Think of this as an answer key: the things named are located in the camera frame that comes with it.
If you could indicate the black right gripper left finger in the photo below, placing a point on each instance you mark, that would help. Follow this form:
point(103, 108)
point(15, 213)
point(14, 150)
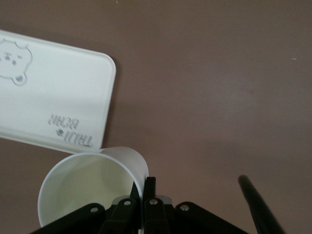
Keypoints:
point(122, 214)

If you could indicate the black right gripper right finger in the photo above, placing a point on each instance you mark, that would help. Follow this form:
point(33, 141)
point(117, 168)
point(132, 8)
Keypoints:
point(153, 214)

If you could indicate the white IKEA cup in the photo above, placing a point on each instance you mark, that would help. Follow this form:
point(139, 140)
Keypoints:
point(80, 185)

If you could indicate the cream tray with bear print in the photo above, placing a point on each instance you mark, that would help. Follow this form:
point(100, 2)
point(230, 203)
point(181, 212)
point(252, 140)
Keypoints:
point(61, 97)

